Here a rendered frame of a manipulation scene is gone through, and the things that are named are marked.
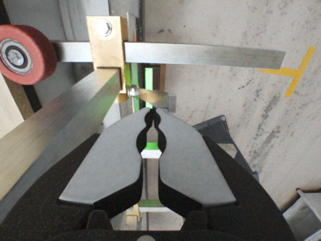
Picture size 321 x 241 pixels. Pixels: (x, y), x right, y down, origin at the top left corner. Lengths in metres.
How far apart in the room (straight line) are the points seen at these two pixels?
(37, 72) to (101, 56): 0.09
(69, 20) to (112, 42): 0.32
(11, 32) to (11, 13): 0.15
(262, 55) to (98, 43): 0.26
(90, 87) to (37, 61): 0.11
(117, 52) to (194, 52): 0.12
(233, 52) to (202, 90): 0.97
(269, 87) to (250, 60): 1.19
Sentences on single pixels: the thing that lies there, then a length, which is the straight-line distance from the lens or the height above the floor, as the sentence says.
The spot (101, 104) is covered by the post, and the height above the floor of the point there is 0.97.
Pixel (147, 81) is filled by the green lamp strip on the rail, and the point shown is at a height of 0.70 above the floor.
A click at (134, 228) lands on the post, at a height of 0.90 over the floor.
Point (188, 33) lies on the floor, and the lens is 1.14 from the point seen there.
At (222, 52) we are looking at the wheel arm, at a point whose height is 0.86.
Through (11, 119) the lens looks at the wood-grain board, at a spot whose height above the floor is 0.90.
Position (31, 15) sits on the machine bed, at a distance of 0.47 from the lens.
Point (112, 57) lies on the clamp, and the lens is 0.26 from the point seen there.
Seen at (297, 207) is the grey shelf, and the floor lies 0.14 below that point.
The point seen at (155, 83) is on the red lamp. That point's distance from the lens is 0.44.
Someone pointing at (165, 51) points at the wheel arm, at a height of 0.86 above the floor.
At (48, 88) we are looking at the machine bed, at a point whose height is 0.76.
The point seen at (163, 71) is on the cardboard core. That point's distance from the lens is 1.08.
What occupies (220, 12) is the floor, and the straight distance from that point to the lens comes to 1.19.
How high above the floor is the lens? 1.12
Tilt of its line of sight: 58 degrees down
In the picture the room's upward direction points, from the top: 179 degrees clockwise
